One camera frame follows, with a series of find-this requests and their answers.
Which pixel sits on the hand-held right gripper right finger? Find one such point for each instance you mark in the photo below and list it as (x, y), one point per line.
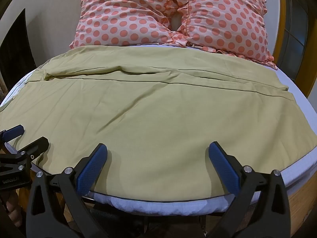
(223, 164)

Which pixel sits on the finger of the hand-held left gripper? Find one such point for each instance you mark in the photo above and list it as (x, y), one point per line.
(15, 132)
(37, 146)

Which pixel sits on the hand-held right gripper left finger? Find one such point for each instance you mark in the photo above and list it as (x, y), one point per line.
(92, 166)

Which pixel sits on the yellow-green bed sheet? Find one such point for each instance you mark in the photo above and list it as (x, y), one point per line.
(158, 119)

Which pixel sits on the person's left hand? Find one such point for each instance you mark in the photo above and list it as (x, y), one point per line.
(12, 207)

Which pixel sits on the dark door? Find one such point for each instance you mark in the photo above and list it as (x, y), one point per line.
(17, 49)

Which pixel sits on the white bed mattress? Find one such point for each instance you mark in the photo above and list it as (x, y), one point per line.
(301, 96)

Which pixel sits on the pink polka dot pillow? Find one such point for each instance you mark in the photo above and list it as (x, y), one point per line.
(230, 22)
(123, 17)

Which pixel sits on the wooden framed glass door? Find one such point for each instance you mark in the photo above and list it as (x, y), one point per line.
(294, 22)

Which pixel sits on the wooden bed frame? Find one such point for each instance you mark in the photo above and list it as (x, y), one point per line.
(300, 199)

